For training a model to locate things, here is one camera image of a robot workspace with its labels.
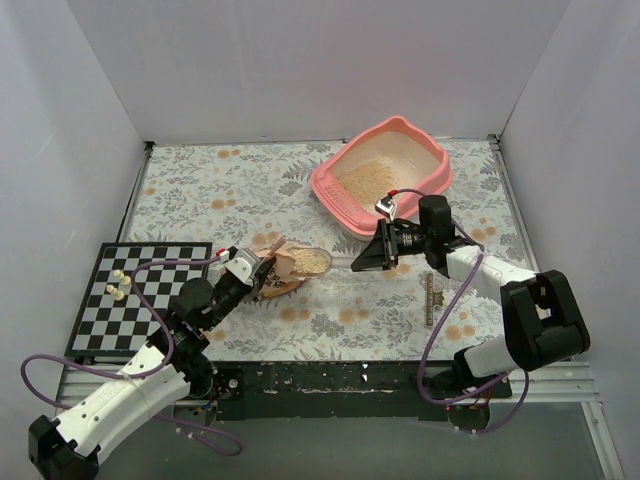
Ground black white chessboard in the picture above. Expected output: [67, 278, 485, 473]
[65, 242, 212, 359]

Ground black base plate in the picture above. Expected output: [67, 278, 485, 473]
[189, 362, 501, 421]

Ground peach cat litter bag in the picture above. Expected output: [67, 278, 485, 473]
[254, 237, 304, 300]

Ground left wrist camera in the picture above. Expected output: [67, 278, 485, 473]
[216, 247, 263, 286]

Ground beige litter pellets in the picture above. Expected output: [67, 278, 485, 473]
[337, 157, 398, 207]

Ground floral patterned table mat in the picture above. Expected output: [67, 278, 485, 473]
[126, 139, 533, 361]

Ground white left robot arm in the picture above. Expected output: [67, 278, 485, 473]
[28, 272, 254, 479]

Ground pink cat litter box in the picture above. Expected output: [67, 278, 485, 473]
[310, 116, 453, 240]

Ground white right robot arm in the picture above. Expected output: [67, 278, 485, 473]
[351, 190, 591, 400]

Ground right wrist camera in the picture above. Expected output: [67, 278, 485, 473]
[375, 190, 398, 221]

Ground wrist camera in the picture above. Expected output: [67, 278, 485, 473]
[216, 247, 263, 286]
[375, 190, 398, 221]

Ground clear plastic litter scoop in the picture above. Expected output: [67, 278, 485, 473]
[288, 248, 355, 278]

